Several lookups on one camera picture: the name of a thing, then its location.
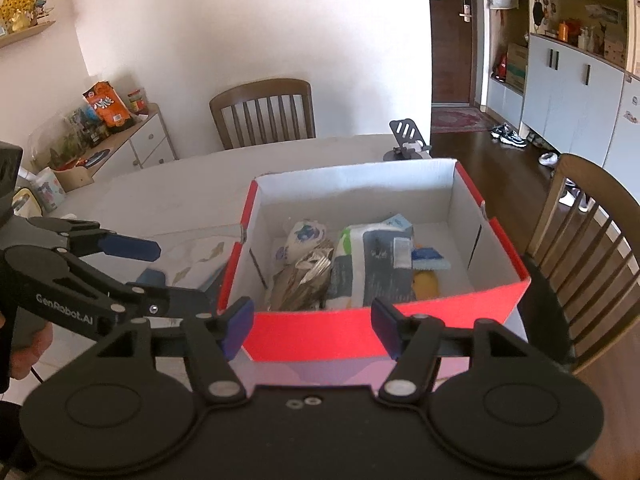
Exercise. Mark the white drawer sideboard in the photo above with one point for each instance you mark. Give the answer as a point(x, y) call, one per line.
point(150, 135)

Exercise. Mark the silver foil packet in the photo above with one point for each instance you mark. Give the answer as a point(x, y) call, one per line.
point(315, 265)

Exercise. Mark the brown slatted wooden chair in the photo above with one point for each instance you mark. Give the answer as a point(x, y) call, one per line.
point(260, 91)

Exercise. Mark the wooden wall shelf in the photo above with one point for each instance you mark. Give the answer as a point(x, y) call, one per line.
point(25, 32)

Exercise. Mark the white cabinet with magnets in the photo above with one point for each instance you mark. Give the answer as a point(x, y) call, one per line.
point(625, 135)

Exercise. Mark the dark round plate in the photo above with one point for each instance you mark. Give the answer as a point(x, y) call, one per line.
point(96, 157)

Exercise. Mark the brown crinkled packet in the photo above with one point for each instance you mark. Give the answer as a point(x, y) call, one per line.
point(290, 290)

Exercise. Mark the person's left hand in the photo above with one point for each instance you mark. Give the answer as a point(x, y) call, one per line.
point(35, 355)

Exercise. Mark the brown wooden door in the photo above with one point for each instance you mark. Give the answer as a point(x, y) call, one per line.
point(450, 50)

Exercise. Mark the black seat cushion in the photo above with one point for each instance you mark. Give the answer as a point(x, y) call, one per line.
point(550, 310)

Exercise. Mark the red cardboard box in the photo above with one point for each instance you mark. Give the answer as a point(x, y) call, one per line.
point(310, 332)

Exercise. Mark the white bag with blue print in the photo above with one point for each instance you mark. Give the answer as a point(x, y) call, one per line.
point(300, 235)

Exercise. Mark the blue white packet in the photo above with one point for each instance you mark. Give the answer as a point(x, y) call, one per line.
point(430, 260)

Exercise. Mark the orange jug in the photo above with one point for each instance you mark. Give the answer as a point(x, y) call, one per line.
point(565, 32)

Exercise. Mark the cardboard carton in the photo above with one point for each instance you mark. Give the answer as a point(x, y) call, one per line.
point(516, 67)

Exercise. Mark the white slipper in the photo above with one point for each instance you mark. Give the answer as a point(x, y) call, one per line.
point(548, 158)

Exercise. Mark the grey phone stand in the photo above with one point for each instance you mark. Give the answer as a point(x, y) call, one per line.
point(407, 132)

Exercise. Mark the yellow toy duck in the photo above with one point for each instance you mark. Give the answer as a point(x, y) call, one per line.
point(425, 285)

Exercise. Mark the light wooden chair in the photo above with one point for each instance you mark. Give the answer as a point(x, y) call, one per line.
point(590, 165)

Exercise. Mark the white desktop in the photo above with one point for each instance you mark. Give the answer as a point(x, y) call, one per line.
point(200, 185)

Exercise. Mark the glass dome with plants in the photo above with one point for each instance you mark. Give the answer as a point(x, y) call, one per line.
point(55, 140)

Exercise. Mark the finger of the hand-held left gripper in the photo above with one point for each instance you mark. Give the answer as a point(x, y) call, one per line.
point(175, 302)
point(127, 249)

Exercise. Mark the low grey shoe cabinet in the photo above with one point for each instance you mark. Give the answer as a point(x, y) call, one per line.
point(505, 97)

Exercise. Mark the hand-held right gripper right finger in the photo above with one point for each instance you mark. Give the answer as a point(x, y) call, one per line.
point(386, 330)

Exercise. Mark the white printed container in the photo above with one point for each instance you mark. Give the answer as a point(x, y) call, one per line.
point(47, 190)

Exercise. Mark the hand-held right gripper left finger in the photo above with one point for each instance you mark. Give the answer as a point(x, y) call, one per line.
point(239, 327)

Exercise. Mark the red can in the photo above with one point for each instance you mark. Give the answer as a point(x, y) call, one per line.
point(136, 101)

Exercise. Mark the small light blue box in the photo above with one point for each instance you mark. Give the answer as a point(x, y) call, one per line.
point(400, 222)

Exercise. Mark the pair of dark sneakers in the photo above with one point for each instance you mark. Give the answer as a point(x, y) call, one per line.
point(509, 136)

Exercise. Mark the orange snack bag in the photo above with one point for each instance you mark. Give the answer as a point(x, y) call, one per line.
point(107, 105)

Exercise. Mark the red patterned rug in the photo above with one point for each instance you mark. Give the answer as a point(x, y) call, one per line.
point(460, 120)

